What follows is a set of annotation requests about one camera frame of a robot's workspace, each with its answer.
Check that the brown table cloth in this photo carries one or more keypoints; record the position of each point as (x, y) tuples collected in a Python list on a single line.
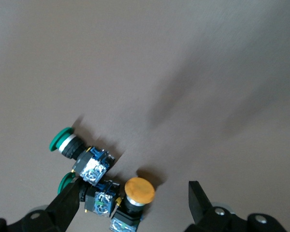
[(135, 60)]

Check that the green push button switch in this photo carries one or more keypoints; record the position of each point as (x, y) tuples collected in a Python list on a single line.
[(87, 162), (101, 200)]

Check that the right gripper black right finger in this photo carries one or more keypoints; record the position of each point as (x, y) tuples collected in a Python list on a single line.
[(207, 217)]

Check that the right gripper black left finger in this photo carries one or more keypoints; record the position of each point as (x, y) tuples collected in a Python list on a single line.
[(60, 207)]

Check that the yellow push button switch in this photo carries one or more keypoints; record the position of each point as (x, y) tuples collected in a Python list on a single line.
[(139, 191)]

